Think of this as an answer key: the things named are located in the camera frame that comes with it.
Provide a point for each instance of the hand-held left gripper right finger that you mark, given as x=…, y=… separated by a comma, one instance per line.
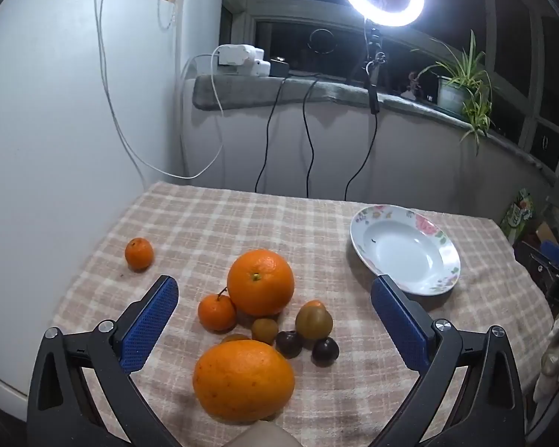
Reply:
x=398, y=326

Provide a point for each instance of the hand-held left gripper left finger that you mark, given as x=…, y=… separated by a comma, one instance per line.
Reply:
x=149, y=321

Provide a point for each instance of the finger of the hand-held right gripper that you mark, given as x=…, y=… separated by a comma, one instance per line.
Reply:
x=558, y=254

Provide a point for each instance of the mandarin with stem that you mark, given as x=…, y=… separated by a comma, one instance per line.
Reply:
x=216, y=312

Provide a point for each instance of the white floral plate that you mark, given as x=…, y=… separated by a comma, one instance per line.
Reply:
x=400, y=251

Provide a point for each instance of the large olive-green fruit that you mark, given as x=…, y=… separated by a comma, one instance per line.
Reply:
x=313, y=320

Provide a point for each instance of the large oval orange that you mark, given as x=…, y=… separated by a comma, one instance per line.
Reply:
x=242, y=379

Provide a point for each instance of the small olive-brown fruit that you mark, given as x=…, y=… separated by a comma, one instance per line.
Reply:
x=264, y=329

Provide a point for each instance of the large round orange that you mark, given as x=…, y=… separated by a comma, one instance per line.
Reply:
x=260, y=281

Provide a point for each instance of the green packet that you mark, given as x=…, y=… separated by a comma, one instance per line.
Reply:
x=519, y=214

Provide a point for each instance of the small mandarin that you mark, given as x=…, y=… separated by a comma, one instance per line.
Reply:
x=139, y=254

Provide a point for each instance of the white lumpy object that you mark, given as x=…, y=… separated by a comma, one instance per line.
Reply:
x=552, y=363

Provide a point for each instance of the dark purple plum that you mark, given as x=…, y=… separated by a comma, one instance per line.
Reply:
x=289, y=343
x=325, y=351

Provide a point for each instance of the beige checked tablecloth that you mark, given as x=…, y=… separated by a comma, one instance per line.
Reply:
x=214, y=223

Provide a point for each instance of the potted spider plant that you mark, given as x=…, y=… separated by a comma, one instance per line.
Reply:
x=466, y=88

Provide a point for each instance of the white cabinet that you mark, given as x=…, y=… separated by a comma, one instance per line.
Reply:
x=51, y=125

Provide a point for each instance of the small dark figurine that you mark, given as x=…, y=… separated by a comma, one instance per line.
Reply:
x=413, y=84

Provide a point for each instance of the window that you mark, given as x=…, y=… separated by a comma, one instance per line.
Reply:
x=507, y=32

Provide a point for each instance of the black light stand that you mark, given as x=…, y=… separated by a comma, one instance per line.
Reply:
x=374, y=79

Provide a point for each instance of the white power strip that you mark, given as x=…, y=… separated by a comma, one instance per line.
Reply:
x=235, y=58

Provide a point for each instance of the white charger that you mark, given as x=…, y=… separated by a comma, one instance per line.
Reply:
x=262, y=63

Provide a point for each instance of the black power adapter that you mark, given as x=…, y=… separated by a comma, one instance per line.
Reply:
x=279, y=66

